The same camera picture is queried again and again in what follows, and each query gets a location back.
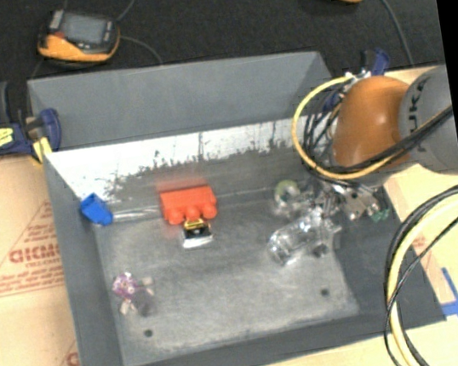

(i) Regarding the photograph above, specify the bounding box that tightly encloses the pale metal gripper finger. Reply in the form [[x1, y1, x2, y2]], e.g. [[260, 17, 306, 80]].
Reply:
[[315, 187, 346, 209], [312, 203, 349, 229]]

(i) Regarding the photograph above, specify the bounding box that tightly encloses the clear bottle with green cap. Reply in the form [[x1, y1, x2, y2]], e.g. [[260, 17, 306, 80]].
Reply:
[[268, 175, 317, 220]]

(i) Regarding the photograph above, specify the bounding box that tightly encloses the yellow, black and white toy car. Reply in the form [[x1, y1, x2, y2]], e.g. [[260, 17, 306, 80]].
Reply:
[[178, 216, 215, 250]]

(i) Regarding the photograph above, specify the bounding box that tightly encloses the grey metal bin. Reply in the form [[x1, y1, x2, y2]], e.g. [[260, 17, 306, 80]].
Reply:
[[25, 21, 451, 366]]

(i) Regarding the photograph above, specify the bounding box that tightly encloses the red toy building brick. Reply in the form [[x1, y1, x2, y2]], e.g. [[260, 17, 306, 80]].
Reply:
[[157, 183, 221, 229]]

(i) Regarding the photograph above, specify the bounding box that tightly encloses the purple toy figure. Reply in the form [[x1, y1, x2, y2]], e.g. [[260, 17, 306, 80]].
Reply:
[[110, 268, 160, 321]]

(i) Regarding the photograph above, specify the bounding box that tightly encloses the blue plastic block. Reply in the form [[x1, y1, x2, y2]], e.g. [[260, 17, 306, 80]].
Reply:
[[77, 190, 116, 230]]

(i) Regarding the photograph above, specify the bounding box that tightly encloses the brown cardboard board, red print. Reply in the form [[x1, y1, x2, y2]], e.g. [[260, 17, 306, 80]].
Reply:
[[0, 147, 82, 366]]

